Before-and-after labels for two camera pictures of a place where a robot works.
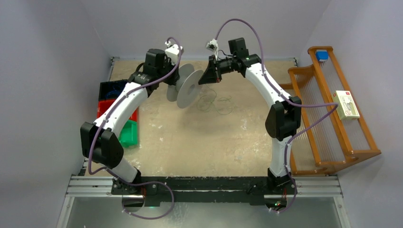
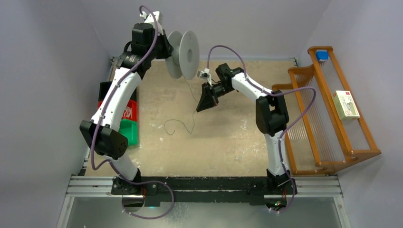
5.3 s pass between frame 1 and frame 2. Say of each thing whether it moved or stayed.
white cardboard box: stayed
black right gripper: moved
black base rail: stayed
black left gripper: moved
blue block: stayed
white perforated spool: moved
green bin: stayed
